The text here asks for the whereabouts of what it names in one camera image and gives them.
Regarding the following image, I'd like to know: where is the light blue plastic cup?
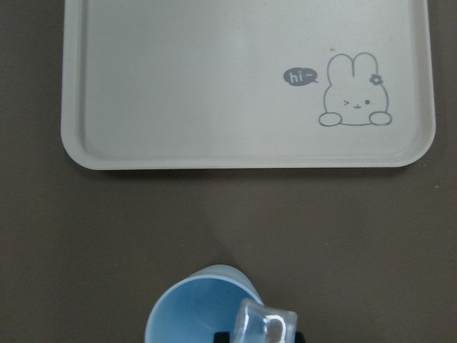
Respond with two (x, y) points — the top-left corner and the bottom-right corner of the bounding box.
(144, 264), (263, 343)

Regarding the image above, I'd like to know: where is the cream rabbit serving tray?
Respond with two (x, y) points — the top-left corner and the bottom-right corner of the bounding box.
(61, 1), (436, 170)

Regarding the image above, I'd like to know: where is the clear ice cube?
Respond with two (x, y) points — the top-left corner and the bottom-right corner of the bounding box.
(231, 299), (298, 343)

